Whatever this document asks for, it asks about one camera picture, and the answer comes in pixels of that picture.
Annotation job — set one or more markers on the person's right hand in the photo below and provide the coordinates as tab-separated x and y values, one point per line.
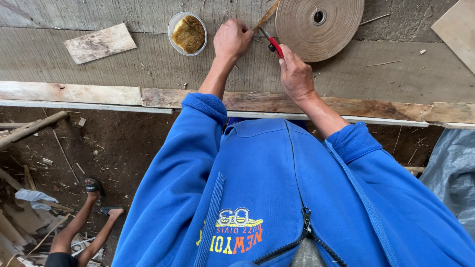
296	76

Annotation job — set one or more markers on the person's left hand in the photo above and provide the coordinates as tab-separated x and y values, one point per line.
232	40

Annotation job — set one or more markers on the person's left fingers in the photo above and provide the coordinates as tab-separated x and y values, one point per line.
237	23

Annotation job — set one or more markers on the thin wood veneer strip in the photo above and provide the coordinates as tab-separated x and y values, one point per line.
268	15

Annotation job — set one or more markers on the red utility knife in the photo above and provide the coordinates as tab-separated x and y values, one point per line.
274	43

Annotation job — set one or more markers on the brown sponge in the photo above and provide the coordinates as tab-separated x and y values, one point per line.
189	34

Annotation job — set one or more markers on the clear plastic container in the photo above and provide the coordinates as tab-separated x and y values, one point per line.
174	37

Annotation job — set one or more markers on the roll of wood veneer band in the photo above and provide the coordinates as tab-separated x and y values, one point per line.
334	33

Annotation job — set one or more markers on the thin wood splinter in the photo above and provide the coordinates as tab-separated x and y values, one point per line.
374	19
384	63

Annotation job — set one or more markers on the pale flat wood offcut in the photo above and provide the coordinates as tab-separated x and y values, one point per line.
99	43

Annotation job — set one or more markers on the blue zip hoodie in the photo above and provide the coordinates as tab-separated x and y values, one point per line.
259	178

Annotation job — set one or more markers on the brown wooden edge plank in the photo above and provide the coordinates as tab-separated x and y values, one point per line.
371	105

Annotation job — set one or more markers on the pale wooden edge plank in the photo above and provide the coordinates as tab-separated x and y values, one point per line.
70	92

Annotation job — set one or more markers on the black sandal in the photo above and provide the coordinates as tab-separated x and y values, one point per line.
92	185
109	209

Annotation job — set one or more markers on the plywood sheet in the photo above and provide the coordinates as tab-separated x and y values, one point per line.
458	31

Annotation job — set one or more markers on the round wooden pole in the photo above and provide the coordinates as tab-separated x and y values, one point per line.
33	128

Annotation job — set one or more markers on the grey plastic tarp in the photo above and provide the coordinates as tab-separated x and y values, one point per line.
451	174

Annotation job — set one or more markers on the heap of wood scraps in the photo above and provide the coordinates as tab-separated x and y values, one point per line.
22	222

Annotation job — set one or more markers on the white metal rail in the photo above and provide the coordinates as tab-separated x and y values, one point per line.
85	106

